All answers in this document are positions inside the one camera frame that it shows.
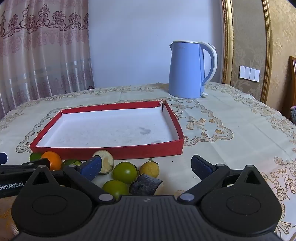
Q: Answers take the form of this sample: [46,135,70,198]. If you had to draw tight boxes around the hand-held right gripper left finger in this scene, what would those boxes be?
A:
[31,155,116,205]

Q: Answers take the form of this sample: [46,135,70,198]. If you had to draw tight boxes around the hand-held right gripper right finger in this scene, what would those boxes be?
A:
[177,154,266,205]

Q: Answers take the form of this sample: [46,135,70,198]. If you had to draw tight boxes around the orange mandarin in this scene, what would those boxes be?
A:
[41,151,62,171]

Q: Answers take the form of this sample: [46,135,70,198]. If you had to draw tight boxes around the eggplant piece pale cut face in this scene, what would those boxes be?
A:
[92,150,114,175]

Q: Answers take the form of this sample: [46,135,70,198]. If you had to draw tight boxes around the green cucumber cylinder piece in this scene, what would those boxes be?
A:
[61,159,83,168]

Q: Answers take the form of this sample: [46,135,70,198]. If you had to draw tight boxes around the green tomato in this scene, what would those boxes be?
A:
[102,180,130,201]
[112,161,138,184]

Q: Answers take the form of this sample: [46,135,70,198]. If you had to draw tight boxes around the red shallow cardboard box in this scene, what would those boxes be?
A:
[30,100,185,161]

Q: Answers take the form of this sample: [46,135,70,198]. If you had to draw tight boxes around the yellow citrus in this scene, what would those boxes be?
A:
[139,159,160,179]

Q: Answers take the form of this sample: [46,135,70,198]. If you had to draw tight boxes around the dark eggplant piece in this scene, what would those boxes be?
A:
[129,173,163,196]

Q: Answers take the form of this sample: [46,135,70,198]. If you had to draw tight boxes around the blue electric kettle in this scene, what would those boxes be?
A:
[168,41,218,99]

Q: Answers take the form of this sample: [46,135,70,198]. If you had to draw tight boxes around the pink patterned curtain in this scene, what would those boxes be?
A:
[0,0,95,118]

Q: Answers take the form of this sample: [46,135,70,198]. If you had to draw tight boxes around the wooden chair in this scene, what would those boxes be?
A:
[281,56,296,121]

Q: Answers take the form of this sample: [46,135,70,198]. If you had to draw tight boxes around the white wall switch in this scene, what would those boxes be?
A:
[239,65,260,82]

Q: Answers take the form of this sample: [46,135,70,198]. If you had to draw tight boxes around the gold wall frame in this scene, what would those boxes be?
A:
[221,0,273,103]

